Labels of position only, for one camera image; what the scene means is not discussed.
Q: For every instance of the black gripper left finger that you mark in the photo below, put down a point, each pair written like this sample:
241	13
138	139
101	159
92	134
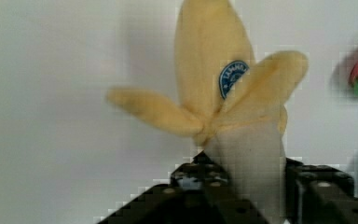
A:
198	193

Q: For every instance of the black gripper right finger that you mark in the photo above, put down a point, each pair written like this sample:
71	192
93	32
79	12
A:
319	194

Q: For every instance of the yellow plush peeled banana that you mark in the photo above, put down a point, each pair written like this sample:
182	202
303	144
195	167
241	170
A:
230	104

